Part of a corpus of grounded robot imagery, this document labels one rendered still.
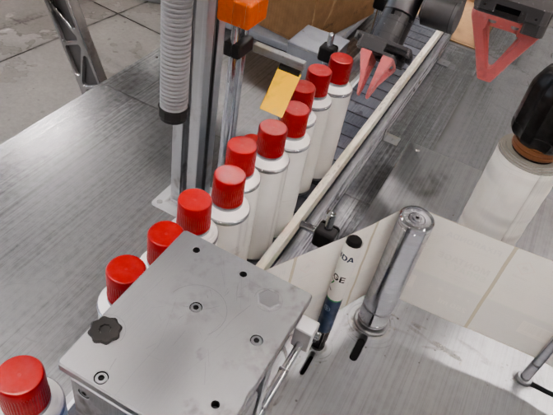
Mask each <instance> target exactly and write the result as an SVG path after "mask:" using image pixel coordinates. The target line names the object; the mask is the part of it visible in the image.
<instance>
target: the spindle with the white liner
mask: <svg viewBox="0 0 553 415"><path fill-rule="evenodd" d="M511 128H512V131H513V133H510V134H507V135H505V136H503V137H502V138H501V139H500V140H499V142H498V144H497V147H496V149H495V151H494V153H493V155H492V156H491V158H490V160H489V161H488V163H487V165H486V168H485V169H484V171H483V174H482V176H481V178H480V179H479V181H478V182H477V184H476V187H475V188H474V190H473V192H472V196H471V197H470V198H469V200H468V202H467V205H466V206H465V208H464V209H463V212H462V215H461V216H460V217H459V218H458V219H457V223H458V224H461V225H463V226H466V227H468V228H471V229H473V230H474V231H478V232H480V233H482V234H484V235H487V236H490V237H492V238H495V239H497V240H501V241H503V242H505V243H507V244H510V245H513V246H515V245H516V242H517V241H518V239H519V238H520V237H521V235H522V233H523V232H524V230H525V229H526V227H527V225H528V223H529V222H530V221H531V220H532V218H533V217H534V215H535V214H536V212H537V210H538V208H539V207H540V205H541V204H542V202H543V201H544V199H545V198H546V196H547V195H548V193H549V192H550V191H551V189H552V187H553V63H551V64H550V65H549V66H547V67H546V68H544V69H543V70H542V71H541V72H540V73H538V74H537V75H536V76H535V77H534V78H533V79H532V82H531V83H530V85H529V87H528V89H527V91H526V93H525V95H524V97H523V99H522V101H521V103H520V104H519V106H518V108H517V110H516V112H515V114H514V116H513V118H512V121H511Z"/></svg>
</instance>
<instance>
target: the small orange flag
mask: <svg viewBox="0 0 553 415"><path fill-rule="evenodd" d="M301 73H302V71H300V70H298V69H295V68H292V67H290V66H287V65H285V64H283V63H280V65H279V67H278V69H277V70H276V73H275V76H274V78H273V79H272V83H271V85H270V86H269V88H268V90H267V94H266V95H265V97H264V100H263V102H262V104H261V106H260V109H261V110H265V111H267V112H269V113H271V114H274V115H276V116H278V117H281V118H282V116H283V114H284V113H285V111H286V107H287V106H288V104H289V102H290V98H291V97H292V95H293V93H294V91H295V88H296V86H297V84H298V82H299V79H300V77H301Z"/></svg>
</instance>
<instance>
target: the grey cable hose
mask: <svg viewBox="0 0 553 415"><path fill-rule="evenodd" d="M160 4H161V7H160V9H161V11H160V14H161V16H160V102H159V104H158V114H159V116H160V120H161V121H162V122H164V123H166V124H170V125H179V124H183V123H184V122H186V121H187V119H188V116H189V105H188V89H189V73H190V56H191V54H190V53H191V42H192V41H191V40H192V26H193V23H192V22H193V0H161V3H160Z"/></svg>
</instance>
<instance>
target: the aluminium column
mask: <svg viewBox="0 0 553 415"><path fill-rule="evenodd" d="M215 14H216V35H215V46H214V56H213V65H212V75H211V56H212V46H213V35H214V25H215ZM192 23H193V26H192V40H191V41H192V42H191V53H190V54H191V56H190V73H189V89H188V105H189V116H188V119H187V121H186V122H184V123H183V124H179V125H173V137H172V164H171V190H170V201H171V202H173V203H176V204H178V196H179V195H180V194H181V193H182V192H183V191H184V190H186V189H202V190H204V191H206V192H207V193H210V184H211V168H212V159H213V150H214V141H215V132H216V116H217V106H218V97H219V89H220V79H221V63H222V54H223V45H224V36H225V22H224V21H221V20H218V19H217V9H216V0H193V22H192ZM210 76H211V91H210V100H209V107H208V96H209V86H210ZM207 107H208V114H207ZM206 128H207V130H206ZM205 138H206V139H205ZM204 148H205V151H204ZM203 158H204V163H203ZM202 168H203V176H202Z"/></svg>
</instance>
